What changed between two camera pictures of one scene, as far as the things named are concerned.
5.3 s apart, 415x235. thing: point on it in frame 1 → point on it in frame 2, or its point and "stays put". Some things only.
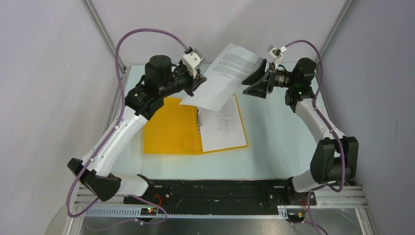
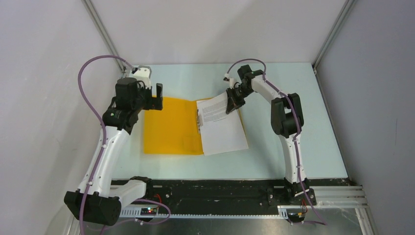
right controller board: x=297 y=217 stays put
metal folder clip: x=199 y=122 stays put
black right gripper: x=260 y=88 → x=232 y=103
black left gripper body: x=182 y=80 → x=147 y=102
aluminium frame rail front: x=354 y=196 stays put
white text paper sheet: x=224 y=77 → x=221 y=132
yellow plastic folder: x=173 y=129 stays put
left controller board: x=148 y=211 stays put
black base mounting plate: x=219 y=196 stays put
